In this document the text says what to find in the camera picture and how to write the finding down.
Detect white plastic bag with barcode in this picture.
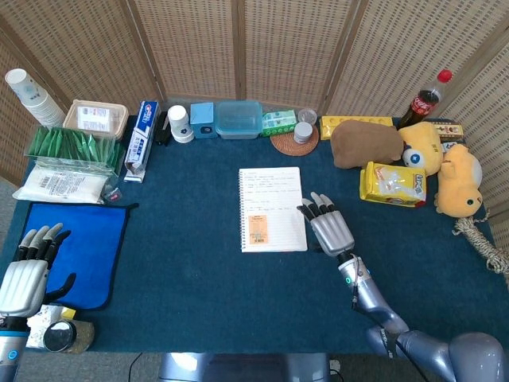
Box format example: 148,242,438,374
12,163,111,205

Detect black floor cable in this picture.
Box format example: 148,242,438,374
127,352,144,382

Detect white spiral notebook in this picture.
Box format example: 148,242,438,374
238,166,309,253

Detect white printed packet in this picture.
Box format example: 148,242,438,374
25,304,64,349

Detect cola bottle with red cap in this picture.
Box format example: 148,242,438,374
398,68,454,129

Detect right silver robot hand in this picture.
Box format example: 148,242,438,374
297,192,356,258

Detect green tissue pack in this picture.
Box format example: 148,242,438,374
261,109,298,138

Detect teal carpet table cover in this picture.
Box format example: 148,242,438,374
0,115,509,355

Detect yellow plastic block tray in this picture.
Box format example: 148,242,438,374
320,115,394,141

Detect black stapler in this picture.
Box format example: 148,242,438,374
153,111,172,146

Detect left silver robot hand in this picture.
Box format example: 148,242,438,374
0,222,77,318

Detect woven bamboo folding screen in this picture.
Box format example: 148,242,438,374
0,0,509,255

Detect yellow plush with big eye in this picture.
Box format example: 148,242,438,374
397,121,445,177

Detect flower print paper cup stack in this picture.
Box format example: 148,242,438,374
167,104,196,144

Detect blue microfiber cloth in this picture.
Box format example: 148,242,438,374
18,201,139,311

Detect tall white paper cup stack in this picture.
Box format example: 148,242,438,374
4,68,67,128

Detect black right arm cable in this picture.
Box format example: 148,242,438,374
349,256,433,382

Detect blue speaker box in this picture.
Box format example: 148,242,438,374
189,102,219,139

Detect beige lidded lunch box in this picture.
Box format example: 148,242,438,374
62,99,129,141

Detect spice jar with black lid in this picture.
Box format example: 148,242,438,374
42,320,95,354

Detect coiled beige rope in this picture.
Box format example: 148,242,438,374
453,216,509,279

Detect clear box of green packets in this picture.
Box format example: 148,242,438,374
24,126,126,178

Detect brown patterned flat box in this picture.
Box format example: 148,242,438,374
431,120,465,141

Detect woven rattan coaster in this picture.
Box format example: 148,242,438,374
270,127,321,156

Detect clear container with blue lid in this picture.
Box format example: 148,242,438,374
215,100,264,140

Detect blue white toothpaste box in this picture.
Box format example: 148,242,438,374
123,99,160,184

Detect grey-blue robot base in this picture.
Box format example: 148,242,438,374
157,352,332,382

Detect yellow snack bag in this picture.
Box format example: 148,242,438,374
359,161,428,209

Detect yellow plush chick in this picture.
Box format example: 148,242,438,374
433,143,484,218

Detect brown plush animal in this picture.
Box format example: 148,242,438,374
330,119,405,170

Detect small white grey-lidded jar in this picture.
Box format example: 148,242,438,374
293,121,315,145

